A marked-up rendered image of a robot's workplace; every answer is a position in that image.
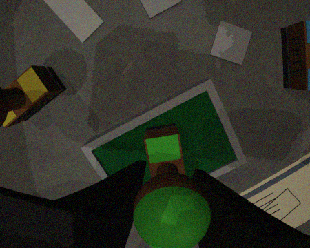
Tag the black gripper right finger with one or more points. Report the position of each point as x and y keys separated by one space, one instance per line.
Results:
x=237 y=223

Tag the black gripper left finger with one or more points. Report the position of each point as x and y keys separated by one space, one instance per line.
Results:
x=99 y=216

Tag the green ink pad in grey tray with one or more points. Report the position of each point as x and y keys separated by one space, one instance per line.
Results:
x=207 y=138

